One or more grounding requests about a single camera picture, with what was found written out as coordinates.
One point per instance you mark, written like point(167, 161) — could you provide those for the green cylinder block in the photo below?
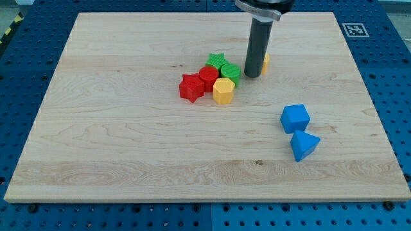
point(231, 71)

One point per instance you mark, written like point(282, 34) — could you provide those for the light wooden board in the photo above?
point(112, 127)

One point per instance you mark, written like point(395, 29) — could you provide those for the red star block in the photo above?
point(191, 87)

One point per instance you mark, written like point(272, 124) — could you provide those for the green star block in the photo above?
point(216, 60)

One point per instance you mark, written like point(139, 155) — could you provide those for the black robot arm flange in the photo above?
point(265, 10)

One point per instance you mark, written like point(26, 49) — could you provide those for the red cylinder block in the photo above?
point(208, 74)

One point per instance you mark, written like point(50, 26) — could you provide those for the white fiducial marker tag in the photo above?
point(355, 30)

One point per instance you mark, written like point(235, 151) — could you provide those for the blue triangle block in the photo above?
point(303, 144)

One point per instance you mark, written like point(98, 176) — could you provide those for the yellow hexagon block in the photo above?
point(223, 91)

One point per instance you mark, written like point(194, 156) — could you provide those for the yellow black hazard tape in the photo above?
point(12, 29)

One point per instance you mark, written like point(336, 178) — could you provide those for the yellow heart block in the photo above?
point(265, 64)

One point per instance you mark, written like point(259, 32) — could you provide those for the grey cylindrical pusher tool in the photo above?
point(257, 47)

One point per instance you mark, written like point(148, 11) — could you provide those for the blue cube block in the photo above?
point(294, 117)

